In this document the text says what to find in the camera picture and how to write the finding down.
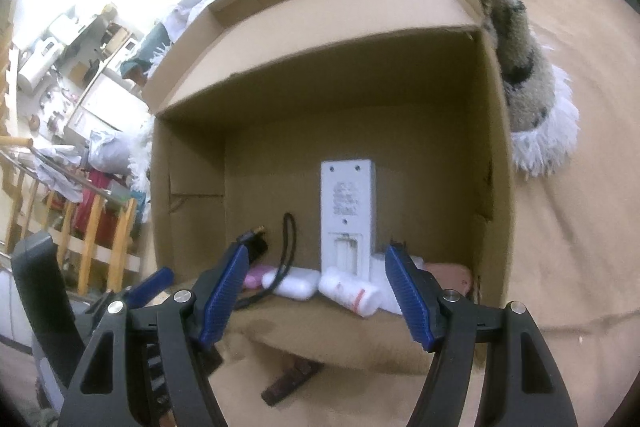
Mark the dark brown flat strip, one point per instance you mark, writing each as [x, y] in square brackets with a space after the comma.
[299, 373]

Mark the white earbuds case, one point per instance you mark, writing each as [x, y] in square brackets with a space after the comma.
[299, 284]

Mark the pink soft toy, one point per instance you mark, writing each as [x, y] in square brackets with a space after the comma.
[451, 276]

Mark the wooden chair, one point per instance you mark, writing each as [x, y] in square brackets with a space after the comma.
[93, 239]

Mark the black flashlight with strap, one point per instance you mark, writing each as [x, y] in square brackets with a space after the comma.
[257, 247]

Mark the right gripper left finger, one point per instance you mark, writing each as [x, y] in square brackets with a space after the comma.
[216, 291]

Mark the white pill bottle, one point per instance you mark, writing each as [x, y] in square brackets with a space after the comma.
[350, 292]

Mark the pink small bottle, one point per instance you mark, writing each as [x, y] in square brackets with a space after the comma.
[254, 275]

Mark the shaggy black white rug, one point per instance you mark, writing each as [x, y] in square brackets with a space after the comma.
[543, 119]

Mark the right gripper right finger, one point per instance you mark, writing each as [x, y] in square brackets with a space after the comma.
[417, 295]

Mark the teal cushion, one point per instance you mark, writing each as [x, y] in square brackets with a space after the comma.
[151, 51]

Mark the grey stuffed bag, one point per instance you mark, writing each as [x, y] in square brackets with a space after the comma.
[112, 152]

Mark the white remote control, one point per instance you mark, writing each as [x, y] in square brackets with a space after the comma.
[347, 215]

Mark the cardboard box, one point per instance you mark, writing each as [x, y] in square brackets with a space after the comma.
[256, 94]

